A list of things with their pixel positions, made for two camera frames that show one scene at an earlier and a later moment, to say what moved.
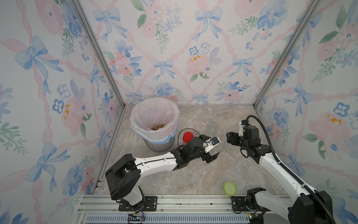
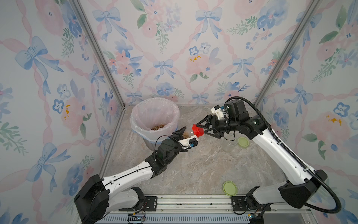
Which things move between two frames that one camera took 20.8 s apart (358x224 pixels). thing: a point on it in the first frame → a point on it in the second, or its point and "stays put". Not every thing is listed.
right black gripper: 233,136 → 209,117
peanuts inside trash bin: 156,128 stays put
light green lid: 230,188 stays put
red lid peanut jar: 187,136 stays put
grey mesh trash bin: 158,147 stays put
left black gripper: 209,158 → 177,134
